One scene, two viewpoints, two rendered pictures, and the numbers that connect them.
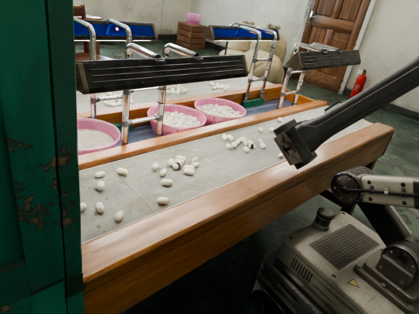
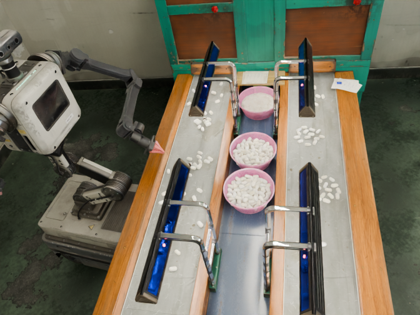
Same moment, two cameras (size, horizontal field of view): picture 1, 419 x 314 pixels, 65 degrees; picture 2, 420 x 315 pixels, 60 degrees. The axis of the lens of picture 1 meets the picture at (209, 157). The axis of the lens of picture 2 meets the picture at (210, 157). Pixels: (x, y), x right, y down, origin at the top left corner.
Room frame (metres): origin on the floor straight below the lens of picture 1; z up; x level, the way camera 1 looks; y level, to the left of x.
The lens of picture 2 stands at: (2.58, -0.64, 2.29)
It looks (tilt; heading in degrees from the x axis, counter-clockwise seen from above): 47 degrees down; 155
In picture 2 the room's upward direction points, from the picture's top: 11 degrees counter-clockwise
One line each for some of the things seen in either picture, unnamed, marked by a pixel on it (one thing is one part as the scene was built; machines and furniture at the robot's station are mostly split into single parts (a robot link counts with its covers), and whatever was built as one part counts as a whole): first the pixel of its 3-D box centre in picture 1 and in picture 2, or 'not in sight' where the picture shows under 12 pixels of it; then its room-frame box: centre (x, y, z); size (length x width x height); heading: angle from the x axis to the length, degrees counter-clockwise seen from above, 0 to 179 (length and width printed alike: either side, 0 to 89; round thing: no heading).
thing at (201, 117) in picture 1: (176, 124); (253, 154); (1.40, 0.18, 0.72); 0.27 x 0.27 x 0.10
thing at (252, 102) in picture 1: (249, 66); (287, 254); (2.05, -0.14, 0.90); 0.20 x 0.19 x 0.45; 138
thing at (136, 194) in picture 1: (255, 146); (190, 172); (1.29, -0.19, 0.73); 1.81 x 0.30 x 0.02; 138
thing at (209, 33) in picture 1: (245, 33); (310, 231); (2.10, -0.08, 1.08); 0.62 x 0.08 x 0.07; 138
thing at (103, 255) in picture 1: (291, 182); (157, 177); (1.15, -0.34, 0.67); 1.81 x 0.12 x 0.19; 138
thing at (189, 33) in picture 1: (192, 30); not in sight; (7.05, 0.80, 0.32); 0.42 x 0.42 x 0.64; 51
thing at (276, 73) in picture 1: (255, 67); not in sight; (4.37, -0.39, 0.40); 0.74 x 0.56 x 0.38; 141
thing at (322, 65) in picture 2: not in sight; (312, 65); (1.09, 0.90, 0.83); 0.30 x 0.06 x 0.07; 48
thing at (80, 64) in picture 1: (175, 68); (204, 75); (1.01, 0.15, 1.08); 0.62 x 0.08 x 0.07; 138
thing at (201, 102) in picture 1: (218, 115); (249, 192); (1.60, -0.01, 0.72); 0.27 x 0.27 x 0.10
